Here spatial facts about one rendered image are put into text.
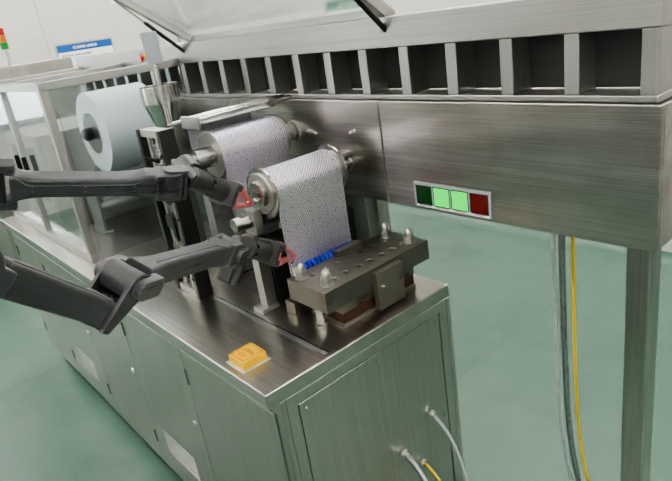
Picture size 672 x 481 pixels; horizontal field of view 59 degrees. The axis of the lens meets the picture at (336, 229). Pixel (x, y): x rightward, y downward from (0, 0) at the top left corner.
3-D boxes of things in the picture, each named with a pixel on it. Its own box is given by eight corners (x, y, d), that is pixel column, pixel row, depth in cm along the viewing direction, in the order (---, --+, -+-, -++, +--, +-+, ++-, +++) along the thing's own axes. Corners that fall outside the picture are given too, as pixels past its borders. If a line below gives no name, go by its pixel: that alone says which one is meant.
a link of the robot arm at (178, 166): (164, 204, 145) (166, 172, 140) (149, 183, 152) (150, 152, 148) (210, 199, 151) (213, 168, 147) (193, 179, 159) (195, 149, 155)
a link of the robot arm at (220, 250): (143, 280, 107) (98, 255, 109) (135, 308, 108) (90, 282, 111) (255, 245, 147) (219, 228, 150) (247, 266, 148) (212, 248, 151)
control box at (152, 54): (141, 65, 194) (133, 34, 190) (161, 62, 196) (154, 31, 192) (143, 66, 188) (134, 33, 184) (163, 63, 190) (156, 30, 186)
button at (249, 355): (229, 362, 149) (227, 354, 148) (252, 349, 153) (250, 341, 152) (244, 372, 144) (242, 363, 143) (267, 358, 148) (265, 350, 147)
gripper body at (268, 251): (279, 268, 156) (257, 264, 151) (258, 260, 164) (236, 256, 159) (285, 244, 156) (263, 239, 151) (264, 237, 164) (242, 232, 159)
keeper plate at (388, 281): (376, 309, 162) (371, 272, 158) (400, 294, 168) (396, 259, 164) (382, 311, 160) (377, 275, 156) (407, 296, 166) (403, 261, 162)
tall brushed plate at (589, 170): (96, 148, 345) (81, 96, 335) (140, 136, 361) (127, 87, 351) (651, 256, 118) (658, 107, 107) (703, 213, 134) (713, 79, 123)
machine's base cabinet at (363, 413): (55, 359, 351) (7, 225, 321) (155, 314, 388) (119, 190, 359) (331, 658, 166) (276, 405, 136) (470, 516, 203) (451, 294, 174)
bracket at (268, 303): (252, 310, 174) (231, 213, 164) (270, 301, 178) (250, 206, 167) (262, 315, 170) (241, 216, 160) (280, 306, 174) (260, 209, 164)
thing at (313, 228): (290, 274, 166) (278, 212, 160) (350, 245, 180) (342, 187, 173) (291, 274, 166) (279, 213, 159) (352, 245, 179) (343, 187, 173)
